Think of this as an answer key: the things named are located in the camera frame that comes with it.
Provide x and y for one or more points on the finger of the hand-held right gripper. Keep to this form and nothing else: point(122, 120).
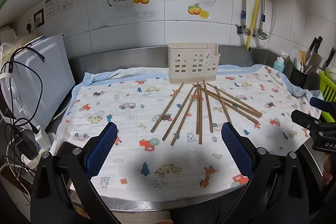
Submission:
point(302, 117)
point(320, 103)

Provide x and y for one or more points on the metal pipe valve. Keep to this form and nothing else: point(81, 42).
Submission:
point(242, 29)
point(261, 35)

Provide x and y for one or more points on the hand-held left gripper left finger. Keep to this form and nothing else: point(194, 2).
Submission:
point(103, 145)

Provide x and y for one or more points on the printed cartoon blanket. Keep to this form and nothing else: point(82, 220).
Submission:
point(131, 113)

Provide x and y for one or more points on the person's right hand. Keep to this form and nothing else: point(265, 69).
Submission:
point(330, 171)

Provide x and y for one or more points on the black utensil container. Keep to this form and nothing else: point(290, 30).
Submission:
point(298, 77)

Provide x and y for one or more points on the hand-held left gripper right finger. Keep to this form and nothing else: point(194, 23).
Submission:
point(236, 145)

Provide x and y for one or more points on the white spatula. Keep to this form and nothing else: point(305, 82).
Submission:
point(295, 54)

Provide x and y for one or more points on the clear plastic bag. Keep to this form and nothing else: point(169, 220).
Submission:
point(5, 49)

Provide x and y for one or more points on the cream plastic utensil holder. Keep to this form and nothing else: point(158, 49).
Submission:
point(194, 66)

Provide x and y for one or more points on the spread of many wooden chopsticks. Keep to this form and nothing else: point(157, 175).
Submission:
point(199, 113)

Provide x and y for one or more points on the small wall notice sticker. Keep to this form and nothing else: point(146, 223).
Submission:
point(50, 7)

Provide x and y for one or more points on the green plastic basket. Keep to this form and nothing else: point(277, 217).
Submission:
point(328, 87)

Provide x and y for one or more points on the orange kitchen utensil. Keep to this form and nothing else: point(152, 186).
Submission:
point(302, 56)

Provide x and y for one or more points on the black power adapter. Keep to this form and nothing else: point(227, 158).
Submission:
point(27, 146)

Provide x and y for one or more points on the white countertop appliance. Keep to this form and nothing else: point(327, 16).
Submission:
point(47, 77)

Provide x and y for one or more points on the white charger plug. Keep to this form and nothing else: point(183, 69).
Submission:
point(42, 138)

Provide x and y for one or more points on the large wall notice sticker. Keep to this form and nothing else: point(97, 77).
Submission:
point(63, 1)

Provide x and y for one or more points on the black wall socket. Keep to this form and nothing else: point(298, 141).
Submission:
point(38, 18)

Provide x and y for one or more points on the blue dish soap bottle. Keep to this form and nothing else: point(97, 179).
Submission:
point(278, 62)

